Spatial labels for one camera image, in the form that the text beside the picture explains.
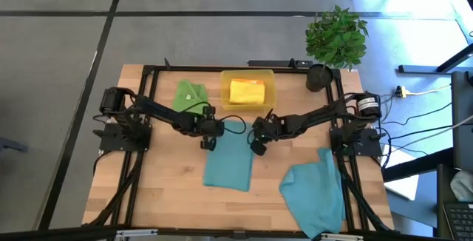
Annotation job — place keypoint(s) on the black frame crossbar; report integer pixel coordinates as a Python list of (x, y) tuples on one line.
[(55, 234)]

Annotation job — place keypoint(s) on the dark desk beam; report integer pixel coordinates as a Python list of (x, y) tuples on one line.
[(417, 167)]

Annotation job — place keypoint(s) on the black keyboard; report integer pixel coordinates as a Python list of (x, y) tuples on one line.
[(460, 220)]

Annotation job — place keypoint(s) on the dark furniture foot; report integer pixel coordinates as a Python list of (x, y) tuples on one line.
[(13, 145)]

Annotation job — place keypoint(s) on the black aluminium table frame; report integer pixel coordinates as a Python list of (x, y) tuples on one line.
[(177, 68)]

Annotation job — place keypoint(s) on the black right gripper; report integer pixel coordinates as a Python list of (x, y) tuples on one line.
[(277, 128)]

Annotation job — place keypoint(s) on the yellow translucent plastic bin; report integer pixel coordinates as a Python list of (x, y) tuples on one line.
[(224, 93)]

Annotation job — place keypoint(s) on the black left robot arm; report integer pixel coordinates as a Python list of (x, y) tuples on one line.
[(159, 109)]

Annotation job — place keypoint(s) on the blue microfiber towel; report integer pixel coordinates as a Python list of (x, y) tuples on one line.
[(314, 200), (229, 163)]

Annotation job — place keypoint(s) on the grey computer case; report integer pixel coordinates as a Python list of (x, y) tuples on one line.
[(462, 122)]

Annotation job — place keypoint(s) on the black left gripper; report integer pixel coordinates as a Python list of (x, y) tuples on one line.
[(199, 126)]

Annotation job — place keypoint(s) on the white flat board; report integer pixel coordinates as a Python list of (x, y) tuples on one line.
[(403, 187)]

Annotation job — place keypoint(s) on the black desk leg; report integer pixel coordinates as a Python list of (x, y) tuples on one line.
[(421, 69)]

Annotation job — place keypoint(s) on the green leafy plant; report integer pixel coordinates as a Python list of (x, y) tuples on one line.
[(336, 37)]

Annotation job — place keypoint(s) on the black rectangular bar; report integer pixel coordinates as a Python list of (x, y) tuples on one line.
[(281, 63)]

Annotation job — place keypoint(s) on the silver metal bracket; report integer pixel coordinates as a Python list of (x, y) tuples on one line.
[(341, 236), (136, 233)]

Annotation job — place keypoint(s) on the black plant pot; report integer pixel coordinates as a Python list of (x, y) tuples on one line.
[(318, 78)]

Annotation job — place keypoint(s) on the grey cloth bundle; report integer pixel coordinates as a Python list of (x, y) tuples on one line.
[(463, 185)]

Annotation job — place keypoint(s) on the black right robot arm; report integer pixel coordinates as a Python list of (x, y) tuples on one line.
[(314, 117)]

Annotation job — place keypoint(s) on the yellow microfiber towel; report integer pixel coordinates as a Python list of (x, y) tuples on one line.
[(247, 93)]

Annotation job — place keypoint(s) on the green microfiber towel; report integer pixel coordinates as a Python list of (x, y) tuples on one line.
[(188, 97)]

